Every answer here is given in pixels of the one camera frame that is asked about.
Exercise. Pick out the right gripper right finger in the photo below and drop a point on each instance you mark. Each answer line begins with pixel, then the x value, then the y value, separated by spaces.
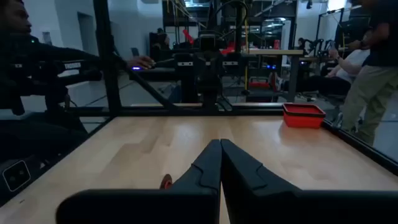
pixel 280 208

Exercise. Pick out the person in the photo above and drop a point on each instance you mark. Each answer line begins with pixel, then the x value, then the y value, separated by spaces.
pixel 351 67
pixel 18 21
pixel 367 93

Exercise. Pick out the black aluminium table frame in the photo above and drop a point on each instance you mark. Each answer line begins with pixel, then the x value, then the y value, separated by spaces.
pixel 107 62

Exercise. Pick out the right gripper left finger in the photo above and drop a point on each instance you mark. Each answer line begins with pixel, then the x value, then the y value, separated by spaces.
pixel 155 208

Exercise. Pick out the wooden background table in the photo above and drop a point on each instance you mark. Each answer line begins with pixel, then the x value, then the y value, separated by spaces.
pixel 273 52

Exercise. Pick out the red plastic bin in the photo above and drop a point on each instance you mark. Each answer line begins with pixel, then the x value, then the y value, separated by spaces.
pixel 303 116

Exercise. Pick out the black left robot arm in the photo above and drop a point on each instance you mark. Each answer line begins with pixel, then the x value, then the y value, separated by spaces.
pixel 206 77

